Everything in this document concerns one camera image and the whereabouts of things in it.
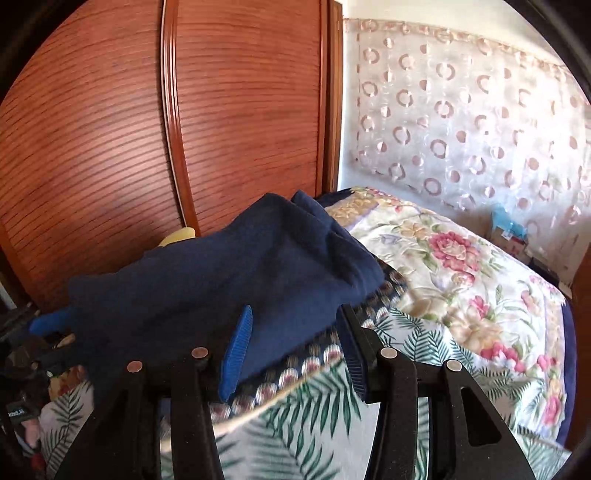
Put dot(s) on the black flat device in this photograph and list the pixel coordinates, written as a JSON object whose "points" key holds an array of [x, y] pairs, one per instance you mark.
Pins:
{"points": [[545, 272]]}

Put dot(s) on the person's left hand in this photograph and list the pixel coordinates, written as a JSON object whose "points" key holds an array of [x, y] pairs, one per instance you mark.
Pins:
{"points": [[33, 431]]}

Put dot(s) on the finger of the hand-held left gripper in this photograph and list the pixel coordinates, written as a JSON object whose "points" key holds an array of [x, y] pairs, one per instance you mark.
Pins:
{"points": [[51, 353], [48, 322]]}

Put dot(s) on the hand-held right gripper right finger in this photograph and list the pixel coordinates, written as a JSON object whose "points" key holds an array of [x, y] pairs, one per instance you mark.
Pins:
{"points": [[358, 369]]}

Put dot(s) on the navy printed t-shirt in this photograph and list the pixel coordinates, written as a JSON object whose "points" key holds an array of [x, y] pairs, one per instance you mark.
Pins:
{"points": [[231, 267]]}

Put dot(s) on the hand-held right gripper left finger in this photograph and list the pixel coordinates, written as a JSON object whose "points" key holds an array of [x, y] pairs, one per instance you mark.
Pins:
{"points": [[238, 341]]}

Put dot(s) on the small cardboard box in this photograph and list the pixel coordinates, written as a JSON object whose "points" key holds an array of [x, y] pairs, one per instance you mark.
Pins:
{"points": [[508, 244]]}

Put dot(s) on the floral blanket with navy border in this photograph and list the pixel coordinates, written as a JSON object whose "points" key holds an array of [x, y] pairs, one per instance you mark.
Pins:
{"points": [[461, 277]]}

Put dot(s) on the sheer circle-patterned curtain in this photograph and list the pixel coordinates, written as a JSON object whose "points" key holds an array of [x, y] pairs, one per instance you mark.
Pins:
{"points": [[461, 115]]}

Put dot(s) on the dark circle-patterned pillow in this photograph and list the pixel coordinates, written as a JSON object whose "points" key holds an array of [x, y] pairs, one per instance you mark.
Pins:
{"points": [[318, 351]]}

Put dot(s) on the wooden slatted wardrobe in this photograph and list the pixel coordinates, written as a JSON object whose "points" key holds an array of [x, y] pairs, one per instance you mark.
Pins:
{"points": [[115, 138]]}

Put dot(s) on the leaf-print sheet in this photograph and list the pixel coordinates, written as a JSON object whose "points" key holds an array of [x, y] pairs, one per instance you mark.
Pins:
{"points": [[300, 415]]}

